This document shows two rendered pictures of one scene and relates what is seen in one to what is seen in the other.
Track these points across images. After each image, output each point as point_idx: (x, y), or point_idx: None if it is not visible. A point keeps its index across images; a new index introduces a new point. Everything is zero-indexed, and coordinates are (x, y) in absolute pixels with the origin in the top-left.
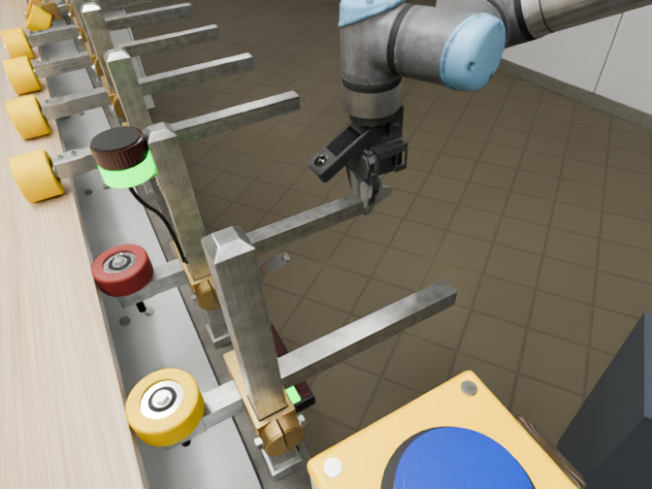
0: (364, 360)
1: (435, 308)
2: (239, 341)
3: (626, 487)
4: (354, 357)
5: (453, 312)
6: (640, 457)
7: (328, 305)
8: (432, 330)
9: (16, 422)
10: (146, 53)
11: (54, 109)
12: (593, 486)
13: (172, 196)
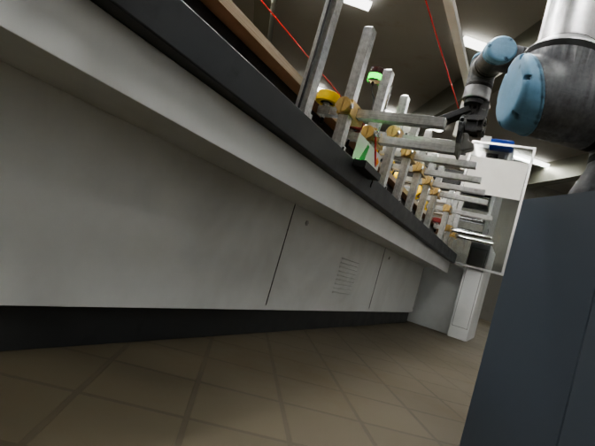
0: (438, 393)
1: (431, 119)
2: (356, 55)
3: (511, 313)
4: (434, 389)
5: None
6: (520, 255)
7: (452, 383)
8: None
9: None
10: (439, 175)
11: (383, 149)
12: (492, 332)
13: (380, 88)
